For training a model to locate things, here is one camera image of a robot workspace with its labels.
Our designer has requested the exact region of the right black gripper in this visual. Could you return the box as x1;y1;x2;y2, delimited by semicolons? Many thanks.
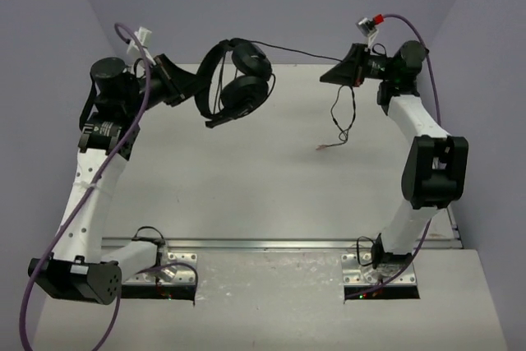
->
320;44;397;90

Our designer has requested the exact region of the thin black headset cable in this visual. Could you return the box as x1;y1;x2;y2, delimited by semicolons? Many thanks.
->
211;41;358;150

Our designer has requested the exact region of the black headset with microphone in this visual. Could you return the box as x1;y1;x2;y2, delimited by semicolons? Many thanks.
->
194;38;275;129

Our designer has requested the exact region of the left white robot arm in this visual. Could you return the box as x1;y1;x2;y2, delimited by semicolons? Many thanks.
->
28;56;201;305

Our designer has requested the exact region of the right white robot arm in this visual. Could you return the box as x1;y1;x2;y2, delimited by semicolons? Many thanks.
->
320;40;468;270

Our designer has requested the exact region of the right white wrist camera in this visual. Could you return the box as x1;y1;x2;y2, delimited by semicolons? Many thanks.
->
356;14;384;48

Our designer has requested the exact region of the aluminium rail front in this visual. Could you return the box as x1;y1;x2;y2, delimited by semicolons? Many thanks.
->
102;238;464;251

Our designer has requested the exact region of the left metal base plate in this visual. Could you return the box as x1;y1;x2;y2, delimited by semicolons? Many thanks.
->
125;251;199;286

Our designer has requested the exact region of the metal base plate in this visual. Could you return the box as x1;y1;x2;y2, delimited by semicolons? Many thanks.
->
340;252;417;286
125;251;199;286

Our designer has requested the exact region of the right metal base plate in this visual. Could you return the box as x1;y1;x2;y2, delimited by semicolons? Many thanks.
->
340;252;417;286

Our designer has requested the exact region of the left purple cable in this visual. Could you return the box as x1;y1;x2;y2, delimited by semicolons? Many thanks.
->
18;22;198;351

